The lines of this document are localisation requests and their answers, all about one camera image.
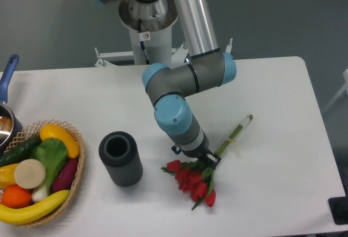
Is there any blue handled saucepan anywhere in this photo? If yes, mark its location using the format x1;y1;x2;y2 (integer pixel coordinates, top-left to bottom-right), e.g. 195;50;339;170
1;54;22;157

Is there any yellow pepper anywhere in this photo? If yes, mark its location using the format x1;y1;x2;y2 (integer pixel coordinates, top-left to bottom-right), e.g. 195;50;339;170
0;163;18;189

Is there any beige round slice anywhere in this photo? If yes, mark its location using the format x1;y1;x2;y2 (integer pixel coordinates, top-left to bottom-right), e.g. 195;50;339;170
14;159;46;189

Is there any white furniture piece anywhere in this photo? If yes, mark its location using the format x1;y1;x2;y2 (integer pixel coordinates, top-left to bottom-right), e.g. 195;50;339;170
323;69;347;113

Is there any orange fruit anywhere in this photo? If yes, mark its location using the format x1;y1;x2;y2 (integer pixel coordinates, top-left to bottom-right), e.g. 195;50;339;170
1;185;32;209

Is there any green cucumber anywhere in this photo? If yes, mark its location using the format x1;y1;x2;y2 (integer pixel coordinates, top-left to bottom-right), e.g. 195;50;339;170
1;134;42;167

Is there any yellow banana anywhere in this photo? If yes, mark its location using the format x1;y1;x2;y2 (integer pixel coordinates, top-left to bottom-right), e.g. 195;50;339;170
1;190;69;225

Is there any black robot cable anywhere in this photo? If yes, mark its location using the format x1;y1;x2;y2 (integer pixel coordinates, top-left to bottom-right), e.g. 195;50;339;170
137;18;151;65

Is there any dark grey ribbed vase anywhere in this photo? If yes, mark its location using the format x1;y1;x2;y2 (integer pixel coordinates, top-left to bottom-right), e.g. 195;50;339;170
98;131;143;187

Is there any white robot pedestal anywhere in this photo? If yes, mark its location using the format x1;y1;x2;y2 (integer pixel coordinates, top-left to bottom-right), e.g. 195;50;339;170
94;23;234;68

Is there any purple sweet potato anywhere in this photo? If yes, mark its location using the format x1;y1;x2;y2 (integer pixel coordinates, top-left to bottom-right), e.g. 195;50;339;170
52;159;78;193

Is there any woven wicker basket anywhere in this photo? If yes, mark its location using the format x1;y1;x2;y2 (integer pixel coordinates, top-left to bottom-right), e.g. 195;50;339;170
5;120;85;227

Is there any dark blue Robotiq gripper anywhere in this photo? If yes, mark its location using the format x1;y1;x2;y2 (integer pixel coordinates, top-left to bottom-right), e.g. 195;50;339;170
171;134;221;169

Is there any green bok choy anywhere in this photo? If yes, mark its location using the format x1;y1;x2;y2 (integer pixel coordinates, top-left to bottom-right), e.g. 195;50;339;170
30;138;67;203

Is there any red tulip bouquet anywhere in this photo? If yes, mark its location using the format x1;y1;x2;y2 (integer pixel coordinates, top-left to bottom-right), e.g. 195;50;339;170
161;114;253;210

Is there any black device at edge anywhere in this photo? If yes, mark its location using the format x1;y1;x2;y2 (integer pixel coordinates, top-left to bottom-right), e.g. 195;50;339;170
328;196;347;225

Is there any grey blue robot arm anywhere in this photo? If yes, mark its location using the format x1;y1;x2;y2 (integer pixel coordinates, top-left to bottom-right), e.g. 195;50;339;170
95;0;237;168

